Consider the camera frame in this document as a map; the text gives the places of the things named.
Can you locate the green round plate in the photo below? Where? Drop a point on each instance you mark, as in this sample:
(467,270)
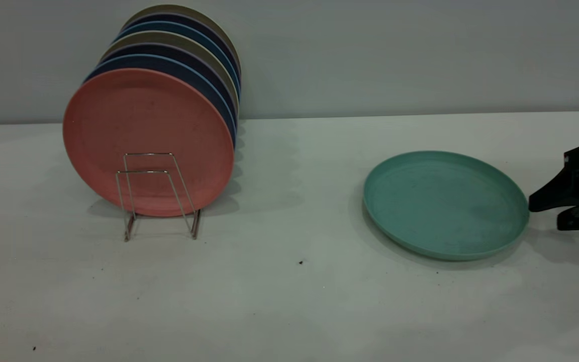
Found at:
(445,206)

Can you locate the blue round plate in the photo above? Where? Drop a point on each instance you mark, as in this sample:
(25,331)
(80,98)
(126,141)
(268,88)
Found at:
(169,62)
(179,26)

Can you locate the navy purple round plate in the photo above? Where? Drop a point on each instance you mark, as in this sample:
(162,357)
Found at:
(181,17)
(169,48)

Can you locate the pink round plate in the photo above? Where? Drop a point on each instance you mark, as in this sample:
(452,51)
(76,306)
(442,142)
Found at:
(149,125)

